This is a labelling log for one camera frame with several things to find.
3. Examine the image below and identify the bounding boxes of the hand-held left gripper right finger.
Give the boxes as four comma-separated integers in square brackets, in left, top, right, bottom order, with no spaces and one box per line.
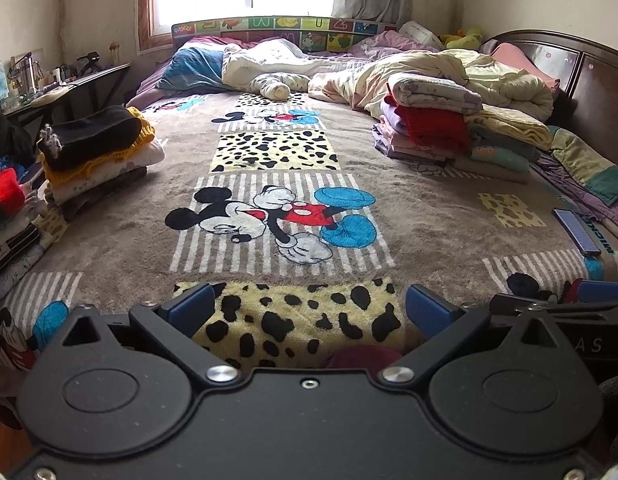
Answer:
[379,284,580,387]

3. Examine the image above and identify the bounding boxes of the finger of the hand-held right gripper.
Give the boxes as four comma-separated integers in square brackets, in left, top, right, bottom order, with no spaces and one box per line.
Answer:
[490,280,618,318]

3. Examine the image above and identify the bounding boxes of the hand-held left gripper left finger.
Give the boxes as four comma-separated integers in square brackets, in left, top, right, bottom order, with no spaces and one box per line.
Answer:
[49,282,239,387]

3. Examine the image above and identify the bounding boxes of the white lavender-print garment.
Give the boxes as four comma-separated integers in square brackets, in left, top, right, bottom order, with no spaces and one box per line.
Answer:
[390,72,484,114]

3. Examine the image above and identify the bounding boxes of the stack of folded clothes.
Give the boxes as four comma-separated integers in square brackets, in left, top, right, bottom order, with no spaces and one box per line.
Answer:
[0,195,70,291]

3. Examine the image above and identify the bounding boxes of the smartphone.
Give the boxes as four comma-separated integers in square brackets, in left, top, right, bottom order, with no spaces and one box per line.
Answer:
[552,208,603,256]

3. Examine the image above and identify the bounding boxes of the maroon cloth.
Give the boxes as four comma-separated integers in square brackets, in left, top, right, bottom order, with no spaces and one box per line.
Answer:
[325,344,405,371]

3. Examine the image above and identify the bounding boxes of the brown cartoon printed blanket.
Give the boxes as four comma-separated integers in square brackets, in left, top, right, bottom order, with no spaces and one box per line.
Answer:
[0,87,618,376]

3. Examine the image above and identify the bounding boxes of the purple sheet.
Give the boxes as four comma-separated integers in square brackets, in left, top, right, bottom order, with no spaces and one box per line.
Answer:
[532,152,618,242]

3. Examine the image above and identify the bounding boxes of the green towel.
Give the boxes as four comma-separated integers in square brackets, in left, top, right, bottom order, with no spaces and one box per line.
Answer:
[548,127,618,207]

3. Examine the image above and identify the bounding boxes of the grey-brown folded garment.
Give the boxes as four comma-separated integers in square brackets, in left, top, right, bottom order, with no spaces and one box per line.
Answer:
[63,166,148,222]

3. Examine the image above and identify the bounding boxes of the beige folded garment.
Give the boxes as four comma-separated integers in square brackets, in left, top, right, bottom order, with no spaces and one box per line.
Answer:
[453,156,531,184]

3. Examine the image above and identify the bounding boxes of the white printed folded garment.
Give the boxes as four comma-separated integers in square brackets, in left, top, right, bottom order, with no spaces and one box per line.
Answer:
[51,139,168,206]

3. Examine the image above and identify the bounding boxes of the light green folded garment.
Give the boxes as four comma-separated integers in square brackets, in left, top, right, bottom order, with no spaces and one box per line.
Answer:
[470,144,531,172]

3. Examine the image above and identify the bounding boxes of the pink folded garments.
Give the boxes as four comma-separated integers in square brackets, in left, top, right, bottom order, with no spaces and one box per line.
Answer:
[373,115,455,162]

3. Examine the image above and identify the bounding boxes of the dark teal folded garment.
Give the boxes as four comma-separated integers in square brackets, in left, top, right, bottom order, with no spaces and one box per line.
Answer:
[468,125,541,162]

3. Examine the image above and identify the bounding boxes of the yellow knit garment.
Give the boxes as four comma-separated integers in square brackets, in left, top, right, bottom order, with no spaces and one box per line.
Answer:
[41,106,156,187]

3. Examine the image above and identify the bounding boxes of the red knit sweater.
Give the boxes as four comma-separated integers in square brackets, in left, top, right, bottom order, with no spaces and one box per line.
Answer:
[399,104,472,155]

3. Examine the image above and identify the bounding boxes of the pale yellow folded garment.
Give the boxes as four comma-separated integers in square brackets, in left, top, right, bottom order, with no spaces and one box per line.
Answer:
[465,105,554,151]

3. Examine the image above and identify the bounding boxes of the black folded garment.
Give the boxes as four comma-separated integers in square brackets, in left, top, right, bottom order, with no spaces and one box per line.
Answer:
[36,105,143,172]

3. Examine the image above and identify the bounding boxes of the purple folded garment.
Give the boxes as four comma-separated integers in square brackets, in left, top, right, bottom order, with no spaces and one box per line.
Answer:
[380,94,411,127]

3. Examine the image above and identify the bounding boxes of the dark wooden headboard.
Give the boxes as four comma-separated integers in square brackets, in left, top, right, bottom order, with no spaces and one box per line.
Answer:
[484,30,618,173]

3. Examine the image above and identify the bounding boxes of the red fleece garment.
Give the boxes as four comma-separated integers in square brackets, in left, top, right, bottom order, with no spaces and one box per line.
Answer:
[0,167,26,218]

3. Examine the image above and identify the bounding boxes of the cream yellow comforter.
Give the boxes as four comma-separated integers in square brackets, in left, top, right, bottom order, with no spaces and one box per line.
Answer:
[308,50,560,121]

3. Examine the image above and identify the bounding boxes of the blue pillow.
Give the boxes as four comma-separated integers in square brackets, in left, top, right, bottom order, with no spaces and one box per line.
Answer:
[156,47,230,92]

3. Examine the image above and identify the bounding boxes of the pink pillow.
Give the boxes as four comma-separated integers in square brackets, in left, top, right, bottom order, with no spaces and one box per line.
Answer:
[489,42,561,93]

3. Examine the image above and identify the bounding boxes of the black desk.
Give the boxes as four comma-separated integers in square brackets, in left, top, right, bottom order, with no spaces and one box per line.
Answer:
[4,62,133,132]

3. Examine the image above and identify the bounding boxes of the dark green garment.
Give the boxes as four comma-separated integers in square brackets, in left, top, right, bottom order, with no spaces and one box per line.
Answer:
[0,109,36,163]

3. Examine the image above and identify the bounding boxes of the white comforter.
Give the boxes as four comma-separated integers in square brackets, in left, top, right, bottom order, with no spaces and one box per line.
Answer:
[221,40,350,92]

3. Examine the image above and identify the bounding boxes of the pink bed sheet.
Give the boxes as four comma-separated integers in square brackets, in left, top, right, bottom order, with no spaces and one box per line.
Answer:
[349,30,440,59]

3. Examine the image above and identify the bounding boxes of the yellow plush toy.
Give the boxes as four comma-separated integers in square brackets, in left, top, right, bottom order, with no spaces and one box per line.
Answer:
[440,27,485,51]

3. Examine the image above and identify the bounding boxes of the white plastic bag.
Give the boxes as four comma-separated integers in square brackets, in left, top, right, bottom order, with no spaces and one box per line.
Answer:
[399,21,443,47]

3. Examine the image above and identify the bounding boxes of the colourful printed bed guard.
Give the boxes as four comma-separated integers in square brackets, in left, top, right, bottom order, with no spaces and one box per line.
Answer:
[171,15,400,53]

